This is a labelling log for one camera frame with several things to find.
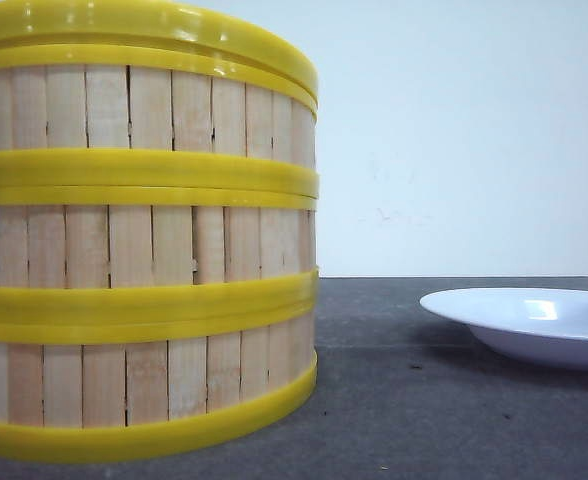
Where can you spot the white plate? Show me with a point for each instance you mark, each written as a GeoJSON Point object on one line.
{"type": "Point", "coordinates": [540, 325]}

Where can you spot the bamboo steamer basket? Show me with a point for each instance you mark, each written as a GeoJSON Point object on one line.
{"type": "Point", "coordinates": [159, 279]}
{"type": "Point", "coordinates": [149, 400]}
{"type": "Point", "coordinates": [91, 124]}

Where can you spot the woven bamboo steamer lid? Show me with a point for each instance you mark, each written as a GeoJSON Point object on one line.
{"type": "Point", "coordinates": [159, 34]}

